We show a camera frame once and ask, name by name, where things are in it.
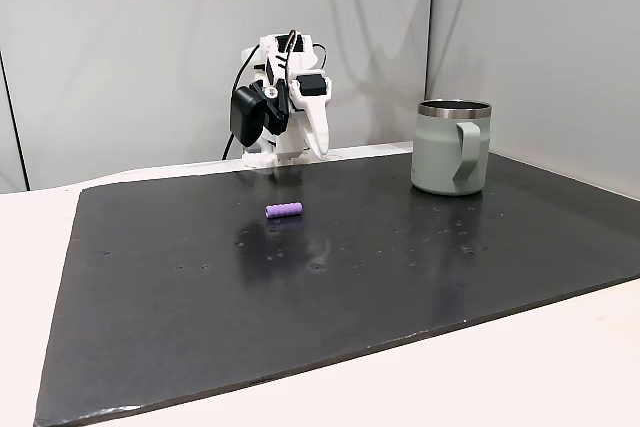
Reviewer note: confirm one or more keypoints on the purple ribbed pen grip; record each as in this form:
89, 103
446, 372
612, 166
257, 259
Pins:
284, 210

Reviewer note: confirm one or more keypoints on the sage green metal mug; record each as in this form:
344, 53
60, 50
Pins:
445, 152

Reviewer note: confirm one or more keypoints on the black table mat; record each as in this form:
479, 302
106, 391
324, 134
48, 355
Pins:
320, 287

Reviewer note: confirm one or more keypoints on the black oval camera box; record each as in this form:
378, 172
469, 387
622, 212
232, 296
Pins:
246, 117

